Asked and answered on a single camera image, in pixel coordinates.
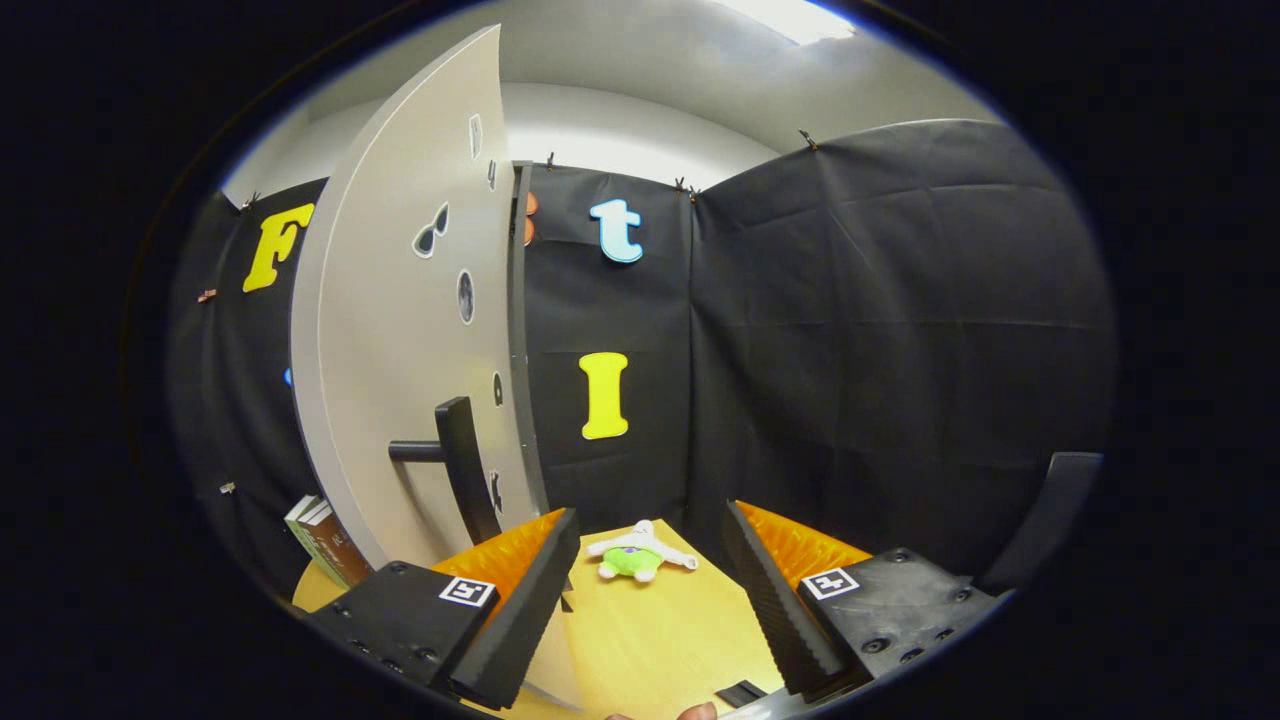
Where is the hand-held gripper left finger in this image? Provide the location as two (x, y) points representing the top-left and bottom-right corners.
(300, 508), (581, 711)

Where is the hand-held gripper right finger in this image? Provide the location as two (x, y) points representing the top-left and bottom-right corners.
(722, 500), (1011, 701)

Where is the black door handle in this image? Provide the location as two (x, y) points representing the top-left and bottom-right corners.
(388, 396), (504, 546)

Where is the beige cabinet door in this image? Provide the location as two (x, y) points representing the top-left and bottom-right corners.
(290, 25), (586, 713)

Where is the green and pink plush toy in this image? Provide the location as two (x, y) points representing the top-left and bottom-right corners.
(586, 519), (700, 584)

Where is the brown book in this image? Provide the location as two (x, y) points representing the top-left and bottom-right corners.
(303, 508), (374, 589)

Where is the black backdrop cloth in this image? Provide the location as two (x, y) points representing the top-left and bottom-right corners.
(165, 118), (1116, 601)

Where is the long ceiling light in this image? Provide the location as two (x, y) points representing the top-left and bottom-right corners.
(715, 0), (859, 47)

